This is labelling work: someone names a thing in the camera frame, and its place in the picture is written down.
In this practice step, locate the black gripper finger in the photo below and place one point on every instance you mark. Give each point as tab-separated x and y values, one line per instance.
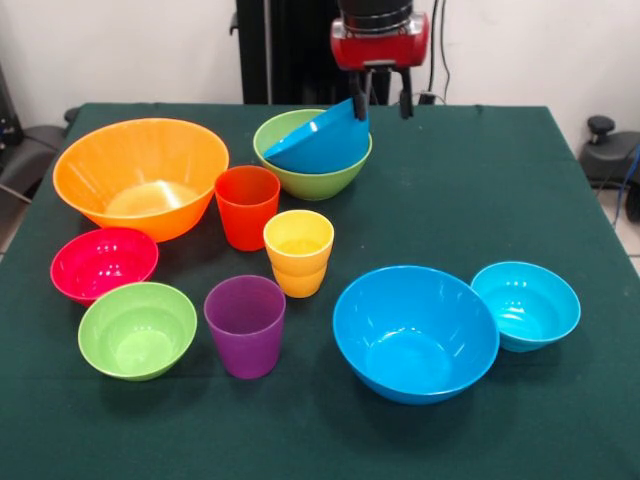
360	102
406	100

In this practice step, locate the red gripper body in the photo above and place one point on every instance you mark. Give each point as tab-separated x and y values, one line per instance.
380	50

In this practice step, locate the large green bowl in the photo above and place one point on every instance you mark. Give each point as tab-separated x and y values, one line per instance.
320	187

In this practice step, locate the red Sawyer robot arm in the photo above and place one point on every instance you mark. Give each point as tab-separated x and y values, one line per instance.
375	15

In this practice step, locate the red cup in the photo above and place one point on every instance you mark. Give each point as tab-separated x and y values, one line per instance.
247	215

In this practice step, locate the small light blue bowl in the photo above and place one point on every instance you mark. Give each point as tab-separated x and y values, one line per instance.
525	300

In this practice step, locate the purple cup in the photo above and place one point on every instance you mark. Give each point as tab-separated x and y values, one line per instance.
245	340

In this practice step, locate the large orange bowl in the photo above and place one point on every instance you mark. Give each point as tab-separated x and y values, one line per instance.
100	165

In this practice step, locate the small pink bowl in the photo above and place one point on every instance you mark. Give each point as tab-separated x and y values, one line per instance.
100	260

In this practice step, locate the small green bowl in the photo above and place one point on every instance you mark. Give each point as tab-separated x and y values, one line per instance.
137	330

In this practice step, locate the dark green tablecloth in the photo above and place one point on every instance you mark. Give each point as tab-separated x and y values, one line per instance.
320	440

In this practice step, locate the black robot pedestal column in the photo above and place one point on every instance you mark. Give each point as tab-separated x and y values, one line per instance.
290	50

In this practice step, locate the dark grey pedestal foot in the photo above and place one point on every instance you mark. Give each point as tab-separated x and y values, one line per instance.
30	150
607	155

